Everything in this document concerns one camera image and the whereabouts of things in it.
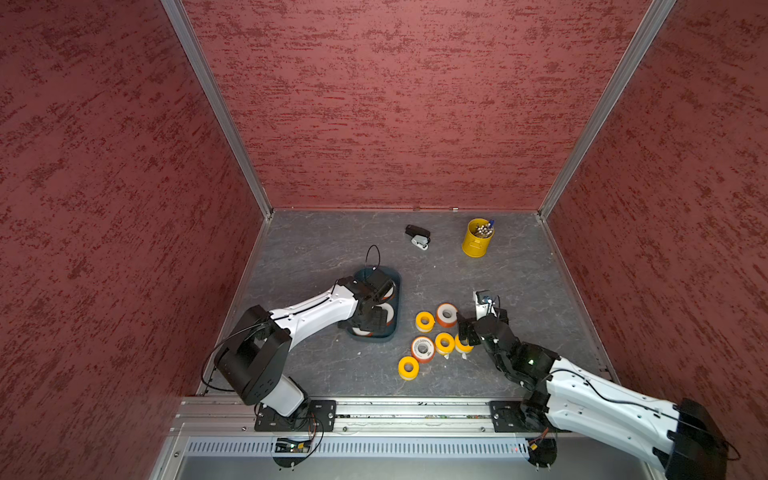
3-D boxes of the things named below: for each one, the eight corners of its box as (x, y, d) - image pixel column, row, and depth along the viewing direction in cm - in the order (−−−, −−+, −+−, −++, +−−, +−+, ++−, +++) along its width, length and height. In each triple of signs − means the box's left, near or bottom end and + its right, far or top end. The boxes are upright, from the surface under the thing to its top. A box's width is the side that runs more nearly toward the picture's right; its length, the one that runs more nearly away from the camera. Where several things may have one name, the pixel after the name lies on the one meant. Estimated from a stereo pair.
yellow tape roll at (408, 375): (398, 380, 82) (398, 378, 80) (398, 359, 86) (398, 356, 84) (418, 380, 82) (419, 378, 80) (417, 359, 86) (418, 356, 84)
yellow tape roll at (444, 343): (435, 354, 86) (436, 352, 84) (433, 335, 90) (434, 332, 88) (455, 354, 86) (456, 352, 84) (452, 335, 90) (453, 332, 88)
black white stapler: (399, 240, 114) (399, 235, 111) (407, 229, 118) (407, 223, 115) (426, 251, 111) (427, 246, 108) (433, 239, 115) (434, 233, 112)
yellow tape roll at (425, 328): (415, 332, 91) (416, 329, 89) (415, 314, 94) (415, 311, 92) (434, 332, 91) (435, 329, 89) (433, 314, 94) (433, 311, 92)
